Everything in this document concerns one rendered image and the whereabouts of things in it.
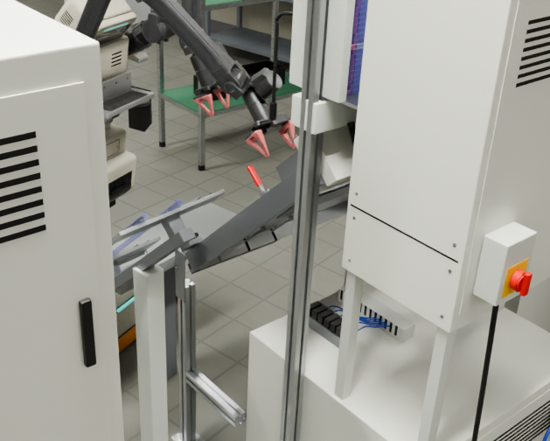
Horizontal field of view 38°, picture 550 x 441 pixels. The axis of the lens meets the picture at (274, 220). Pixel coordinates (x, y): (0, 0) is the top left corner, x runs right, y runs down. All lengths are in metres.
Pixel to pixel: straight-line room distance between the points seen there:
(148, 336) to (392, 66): 1.07
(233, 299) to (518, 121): 2.16
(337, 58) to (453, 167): 0.34
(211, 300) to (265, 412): 1.20
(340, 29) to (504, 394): 1.05
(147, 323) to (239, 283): 1.42
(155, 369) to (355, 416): 0.62
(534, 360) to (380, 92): 1.01
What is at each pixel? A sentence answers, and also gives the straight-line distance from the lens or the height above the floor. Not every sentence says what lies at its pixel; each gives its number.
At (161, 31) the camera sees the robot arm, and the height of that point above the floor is 1.24.
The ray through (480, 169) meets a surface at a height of 1.37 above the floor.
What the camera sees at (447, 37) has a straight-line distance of 1.49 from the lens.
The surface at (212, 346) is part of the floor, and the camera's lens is 3.21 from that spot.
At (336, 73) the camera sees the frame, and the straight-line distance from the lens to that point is 1.68.
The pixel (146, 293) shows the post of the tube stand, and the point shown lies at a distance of 2.16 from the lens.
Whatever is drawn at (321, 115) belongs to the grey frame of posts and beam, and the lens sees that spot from 1.72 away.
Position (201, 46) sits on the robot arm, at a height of 1.34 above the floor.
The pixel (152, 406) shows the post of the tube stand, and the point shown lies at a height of 0.37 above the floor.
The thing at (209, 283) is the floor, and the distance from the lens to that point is 3.58.
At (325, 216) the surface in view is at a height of 0.69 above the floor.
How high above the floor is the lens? 1.96
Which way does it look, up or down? 29 degrees down
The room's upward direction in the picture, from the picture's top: 3 degrees clockwise
